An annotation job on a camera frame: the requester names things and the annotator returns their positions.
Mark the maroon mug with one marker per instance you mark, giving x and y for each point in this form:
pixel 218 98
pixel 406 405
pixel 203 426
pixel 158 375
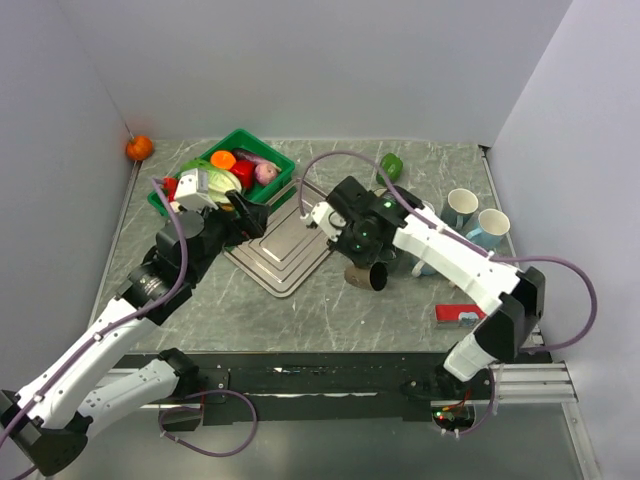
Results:
pixel 372 278

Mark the green bell pepper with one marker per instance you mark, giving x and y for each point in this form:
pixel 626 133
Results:
pixel 392 166

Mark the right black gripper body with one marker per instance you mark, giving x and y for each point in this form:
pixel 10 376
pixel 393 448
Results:
pixel 356 245

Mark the red box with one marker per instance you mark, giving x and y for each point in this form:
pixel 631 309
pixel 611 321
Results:
pixel 453 316

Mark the dark grey mug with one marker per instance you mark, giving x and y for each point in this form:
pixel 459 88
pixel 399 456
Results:
pixel 393 260

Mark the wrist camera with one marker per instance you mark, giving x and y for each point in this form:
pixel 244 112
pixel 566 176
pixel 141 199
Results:
pixel 327 219
pixel 192 190

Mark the toy purple eggplant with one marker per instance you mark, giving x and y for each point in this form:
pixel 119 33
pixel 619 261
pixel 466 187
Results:
pixel 246 155

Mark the white mug blue text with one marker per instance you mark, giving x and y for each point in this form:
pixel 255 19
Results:
pixel 459 207

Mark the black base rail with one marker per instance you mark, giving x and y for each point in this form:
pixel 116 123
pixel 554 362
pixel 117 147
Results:
pixel 307 386

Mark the toy pink onion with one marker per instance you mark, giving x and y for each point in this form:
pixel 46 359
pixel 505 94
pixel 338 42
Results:
pixel 265 173

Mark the toy red chili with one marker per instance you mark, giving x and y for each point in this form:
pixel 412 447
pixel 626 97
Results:
pixel 169 187

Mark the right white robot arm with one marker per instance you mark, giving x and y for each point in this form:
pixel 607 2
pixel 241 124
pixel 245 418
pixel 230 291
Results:
pixel 512 299

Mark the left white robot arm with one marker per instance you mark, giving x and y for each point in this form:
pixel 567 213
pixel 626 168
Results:
pixel 53 418

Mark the green plastic basket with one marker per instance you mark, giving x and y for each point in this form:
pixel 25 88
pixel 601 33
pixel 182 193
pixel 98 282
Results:
pixel 243 139

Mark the toy red pepper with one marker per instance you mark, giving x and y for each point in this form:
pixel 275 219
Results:
pixel 243 170

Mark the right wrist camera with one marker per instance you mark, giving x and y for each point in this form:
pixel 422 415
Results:
pixel 327 219

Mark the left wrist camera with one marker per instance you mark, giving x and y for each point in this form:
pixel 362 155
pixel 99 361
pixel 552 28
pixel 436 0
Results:
pixel 192 190

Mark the light blue faceted mug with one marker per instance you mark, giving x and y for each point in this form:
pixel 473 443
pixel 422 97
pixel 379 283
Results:
pixel 490 227

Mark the toy orange carrot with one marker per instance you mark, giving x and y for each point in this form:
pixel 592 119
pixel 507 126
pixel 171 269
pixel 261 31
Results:
pixel 222 159

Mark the small orange pumpkin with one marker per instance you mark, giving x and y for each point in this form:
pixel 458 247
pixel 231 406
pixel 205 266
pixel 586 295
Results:
pixel 139 148

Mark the steel tray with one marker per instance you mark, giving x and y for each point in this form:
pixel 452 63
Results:
pixel 289 252

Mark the light blue white-bottom mug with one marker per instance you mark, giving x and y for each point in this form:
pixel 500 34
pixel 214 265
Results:
pixel 421 268

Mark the toy cabbage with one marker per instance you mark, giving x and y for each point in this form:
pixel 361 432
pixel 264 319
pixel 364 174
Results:
pixel 220 181

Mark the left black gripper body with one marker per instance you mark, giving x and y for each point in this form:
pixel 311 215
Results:
pixel 221 231

